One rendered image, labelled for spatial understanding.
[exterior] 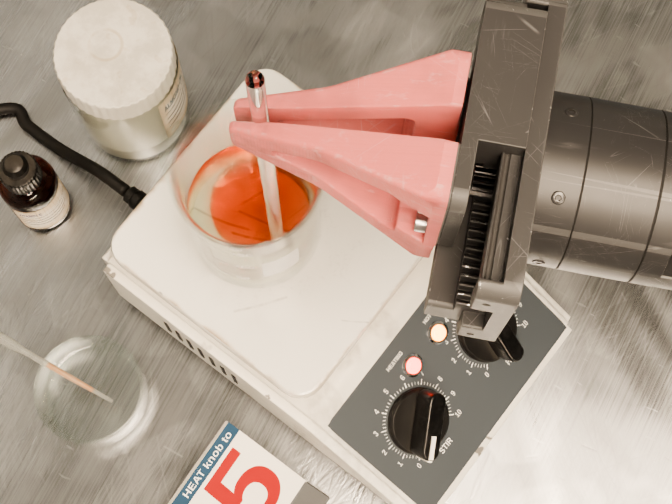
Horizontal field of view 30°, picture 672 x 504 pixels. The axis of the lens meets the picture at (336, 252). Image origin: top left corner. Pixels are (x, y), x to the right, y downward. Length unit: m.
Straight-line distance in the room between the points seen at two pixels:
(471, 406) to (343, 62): 0.21
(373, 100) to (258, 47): 0.32
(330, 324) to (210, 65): 0.20
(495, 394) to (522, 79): 0.26
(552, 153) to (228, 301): 0.23
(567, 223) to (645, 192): 0.03
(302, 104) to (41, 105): 0.33
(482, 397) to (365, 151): 0.26
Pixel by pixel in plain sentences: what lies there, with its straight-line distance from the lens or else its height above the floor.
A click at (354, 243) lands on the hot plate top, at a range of 0.58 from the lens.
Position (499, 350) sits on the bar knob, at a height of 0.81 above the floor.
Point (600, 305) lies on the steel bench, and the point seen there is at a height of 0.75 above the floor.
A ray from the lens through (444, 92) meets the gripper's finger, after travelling 0.39.
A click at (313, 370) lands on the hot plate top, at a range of 0.57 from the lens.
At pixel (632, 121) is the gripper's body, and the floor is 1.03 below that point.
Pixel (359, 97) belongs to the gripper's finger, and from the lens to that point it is 0.40.
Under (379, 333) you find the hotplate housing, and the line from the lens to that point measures 0.59.
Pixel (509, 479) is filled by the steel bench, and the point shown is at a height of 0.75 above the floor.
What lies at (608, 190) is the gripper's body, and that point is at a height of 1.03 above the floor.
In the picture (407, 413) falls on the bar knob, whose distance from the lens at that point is 0.60.
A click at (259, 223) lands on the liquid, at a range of 0.55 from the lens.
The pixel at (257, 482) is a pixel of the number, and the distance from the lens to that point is 0.63.
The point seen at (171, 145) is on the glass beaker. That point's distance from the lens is 0.52.
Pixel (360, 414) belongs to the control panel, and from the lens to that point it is 0.59.
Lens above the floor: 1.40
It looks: 75 degrees down
